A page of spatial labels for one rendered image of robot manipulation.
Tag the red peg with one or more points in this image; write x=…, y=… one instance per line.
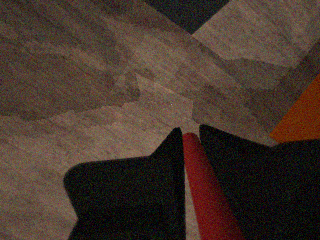
x=214, y=216

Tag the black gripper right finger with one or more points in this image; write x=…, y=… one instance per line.
x=259, y=182

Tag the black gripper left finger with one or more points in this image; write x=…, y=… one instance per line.
x=155, y=179

